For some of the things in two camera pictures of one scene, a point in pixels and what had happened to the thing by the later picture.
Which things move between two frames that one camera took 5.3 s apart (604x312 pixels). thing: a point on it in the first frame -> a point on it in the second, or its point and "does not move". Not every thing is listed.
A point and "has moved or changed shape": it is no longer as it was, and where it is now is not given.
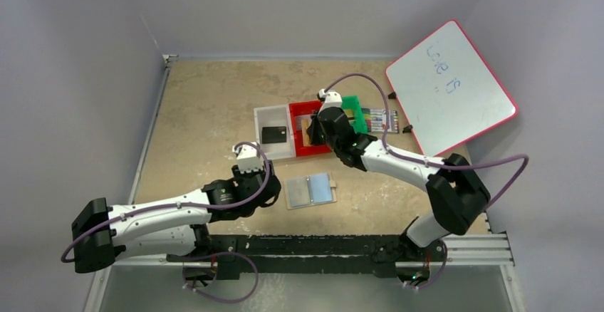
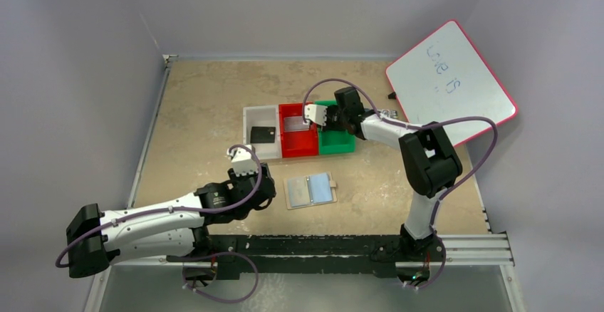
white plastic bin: (276, 116) has moved or changed shape
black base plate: (310, 256) does not move
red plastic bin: (305, 108) has moved or changed shape
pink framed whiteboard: (448, 94) does not move
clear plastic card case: (309, 191) does not move
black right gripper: (316, 127) -> (332, 120)
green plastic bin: (352, 107) has moved or changed shape
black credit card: (273, 134) -> (262, 134)
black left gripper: (241, 177) does not move
